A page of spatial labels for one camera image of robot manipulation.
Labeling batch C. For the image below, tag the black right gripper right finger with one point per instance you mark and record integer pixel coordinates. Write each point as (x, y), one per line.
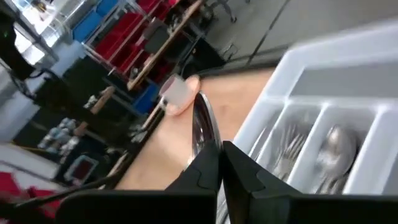
(248, 193)

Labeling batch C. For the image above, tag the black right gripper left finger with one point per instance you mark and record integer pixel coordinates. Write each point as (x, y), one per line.
(205, 171)

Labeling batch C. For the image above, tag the silver spoon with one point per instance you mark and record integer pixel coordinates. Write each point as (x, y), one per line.
(326, 183)
(335, 149)
(203, 124)

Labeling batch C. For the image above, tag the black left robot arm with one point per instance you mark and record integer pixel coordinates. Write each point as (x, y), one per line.
(12, 46)

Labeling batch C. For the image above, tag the white mug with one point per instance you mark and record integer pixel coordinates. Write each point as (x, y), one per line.
(175, 91)

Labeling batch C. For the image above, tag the blue storage bin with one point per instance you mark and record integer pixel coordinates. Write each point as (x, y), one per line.
(90, 20)
(146, 98)

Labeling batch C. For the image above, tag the white cutlery tray grey liners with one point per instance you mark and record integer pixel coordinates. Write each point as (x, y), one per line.
(342, 81)

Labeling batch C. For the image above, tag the white bottles cluster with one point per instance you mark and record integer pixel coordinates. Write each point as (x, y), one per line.
(60, 137)

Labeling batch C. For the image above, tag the shelf rack with red bins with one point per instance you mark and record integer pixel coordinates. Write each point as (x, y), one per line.
(133, 37)

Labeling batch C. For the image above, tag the office chair base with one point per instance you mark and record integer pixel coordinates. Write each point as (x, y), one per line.
(222, 9)

